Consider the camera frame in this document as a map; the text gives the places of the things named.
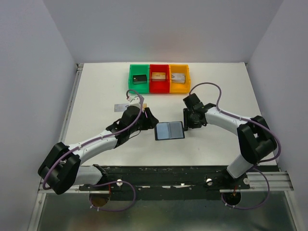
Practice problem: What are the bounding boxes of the black leather card holder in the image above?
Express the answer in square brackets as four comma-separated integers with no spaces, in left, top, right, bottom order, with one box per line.
[154,121,189,141]

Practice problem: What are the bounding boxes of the gold credit card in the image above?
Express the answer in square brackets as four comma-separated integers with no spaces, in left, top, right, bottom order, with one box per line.
[142,103,147,111]

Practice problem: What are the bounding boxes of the silver credit card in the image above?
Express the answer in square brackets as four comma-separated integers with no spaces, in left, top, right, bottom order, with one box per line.
[114,103,129,112]

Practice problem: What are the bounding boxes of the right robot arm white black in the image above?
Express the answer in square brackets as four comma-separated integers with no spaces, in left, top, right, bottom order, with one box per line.
[183,93,278,179]

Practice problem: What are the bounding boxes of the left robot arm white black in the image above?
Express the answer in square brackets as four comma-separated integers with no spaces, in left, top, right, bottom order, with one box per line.
[38,106,159,194]

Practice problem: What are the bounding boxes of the silver cards in yellow bin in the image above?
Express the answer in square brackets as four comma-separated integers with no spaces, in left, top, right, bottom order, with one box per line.
[171,73,186,84]

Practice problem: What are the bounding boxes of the black card in green bin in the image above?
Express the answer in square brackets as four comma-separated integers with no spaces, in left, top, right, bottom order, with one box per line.
[132,75,148,85]

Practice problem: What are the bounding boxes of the gold card in red bin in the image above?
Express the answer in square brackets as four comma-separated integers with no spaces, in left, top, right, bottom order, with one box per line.
[152,72,166,81]

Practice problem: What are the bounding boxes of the yellow plastic bin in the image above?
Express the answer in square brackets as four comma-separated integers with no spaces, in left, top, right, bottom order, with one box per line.
[169,64,191,94]

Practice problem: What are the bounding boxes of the red plastic bin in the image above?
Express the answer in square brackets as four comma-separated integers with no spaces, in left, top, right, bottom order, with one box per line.
[149,64,170,94]

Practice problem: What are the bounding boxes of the green plastic bin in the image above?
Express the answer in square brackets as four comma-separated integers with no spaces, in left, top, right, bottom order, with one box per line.
[128,64,150,94]

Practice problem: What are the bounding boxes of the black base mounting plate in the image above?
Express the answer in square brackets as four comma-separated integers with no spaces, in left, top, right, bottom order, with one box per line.
[49,165,281,202]

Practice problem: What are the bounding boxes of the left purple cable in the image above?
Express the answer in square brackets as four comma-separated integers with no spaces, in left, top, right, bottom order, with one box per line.
[42,90,137,212]

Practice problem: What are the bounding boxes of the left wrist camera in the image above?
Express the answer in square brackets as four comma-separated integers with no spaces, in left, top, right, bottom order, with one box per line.
[127,96,141,109]

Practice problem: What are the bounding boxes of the aluminium rail left side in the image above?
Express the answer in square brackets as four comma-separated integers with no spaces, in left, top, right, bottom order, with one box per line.
[58,63,84,142]

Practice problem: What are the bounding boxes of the aluminium rail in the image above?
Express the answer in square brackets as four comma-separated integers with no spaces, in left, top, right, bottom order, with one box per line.
[58,63,84,142]
[43,168,293,194]

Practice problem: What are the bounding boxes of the aluminium rail front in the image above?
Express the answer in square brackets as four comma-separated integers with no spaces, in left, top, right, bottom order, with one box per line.
[43,168,293,194]

